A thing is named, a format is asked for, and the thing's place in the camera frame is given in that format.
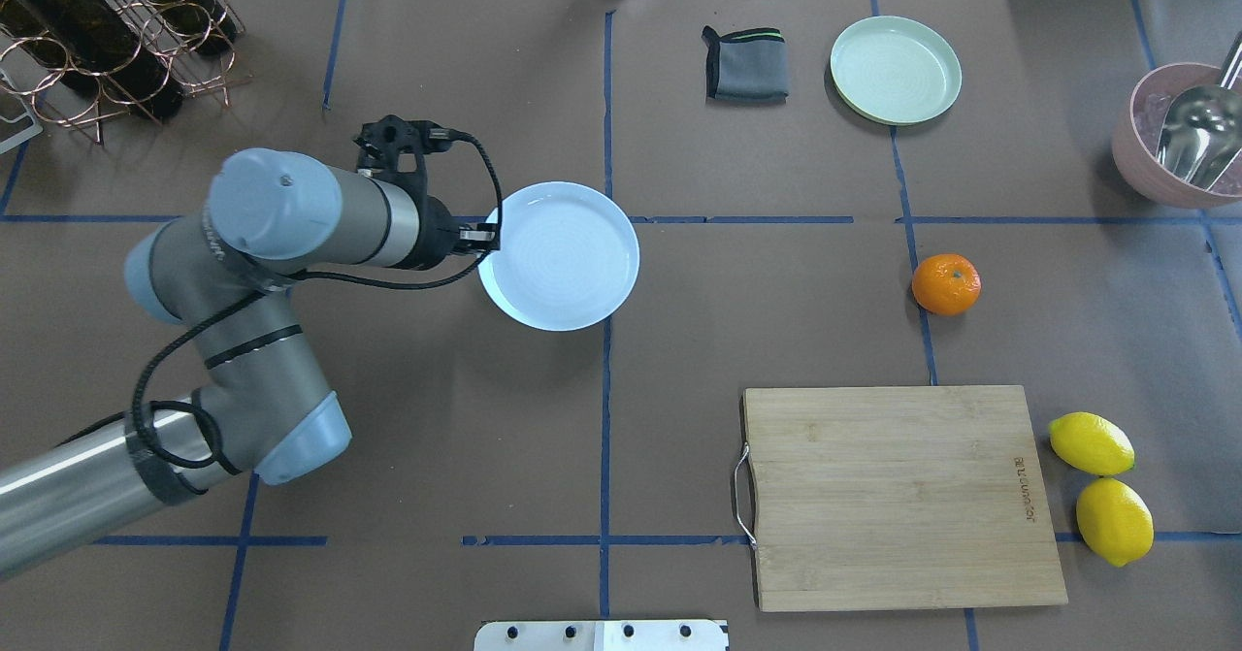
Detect light blue plate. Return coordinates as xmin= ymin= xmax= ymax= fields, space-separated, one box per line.
xmin=478 ymin=181 xmax=640 ymax=332

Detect orange fruit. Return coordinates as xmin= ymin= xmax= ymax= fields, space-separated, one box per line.
xmin=910 ymin=253 xmax=982 ymax=316

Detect green plate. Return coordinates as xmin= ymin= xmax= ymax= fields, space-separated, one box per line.
xmin=828 ymin=16 xmax=964 ymax=125

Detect folded grey cloth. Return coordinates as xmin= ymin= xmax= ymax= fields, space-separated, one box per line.
xmin=702 ymin=26 xmax=790 ymax=106

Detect bamboo cutting board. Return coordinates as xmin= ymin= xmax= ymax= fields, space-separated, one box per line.
xmin=739 ymin=385 xmax=1068 ymax=614

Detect middle dark wine bottle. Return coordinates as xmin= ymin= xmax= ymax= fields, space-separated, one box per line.
xmin=17 ymin=0 xmax=183 ymax=123

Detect front dark wine bottle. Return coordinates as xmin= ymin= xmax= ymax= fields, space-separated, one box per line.
xmin=1 ymin=0 xmax=75 ymax=89

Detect left yellow lemon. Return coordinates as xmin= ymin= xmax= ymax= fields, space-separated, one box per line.
xmin=1048 ymin=411 xmax=1136 ymax=477

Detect yellow lemon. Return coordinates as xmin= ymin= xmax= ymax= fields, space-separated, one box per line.
xmin=1048 ymin=411 xmax=1136 ymax=477
xmin=1074 ymin=477 xmax=1155 ymax=568

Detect pink bowl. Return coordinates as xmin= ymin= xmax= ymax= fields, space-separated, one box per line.
xmin=1112 ymin=62 xmax=1241 ymax=210

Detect right yellow lemon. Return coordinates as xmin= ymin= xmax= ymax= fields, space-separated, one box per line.
xmin=1074 ymin=477 xmax=1155 ymax=568

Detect metal scoop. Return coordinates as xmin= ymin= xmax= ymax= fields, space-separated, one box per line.
xmin=1155 ymin=35 xmax=1241 ymax=191

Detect copper wire bottle rack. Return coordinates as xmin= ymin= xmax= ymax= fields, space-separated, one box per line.
xmin=2 ymin=0 xmax=253 ymax=144

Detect white camera pillar base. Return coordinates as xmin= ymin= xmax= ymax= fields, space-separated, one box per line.
xmin=474 ymin=619 xmax=732 ymax=650

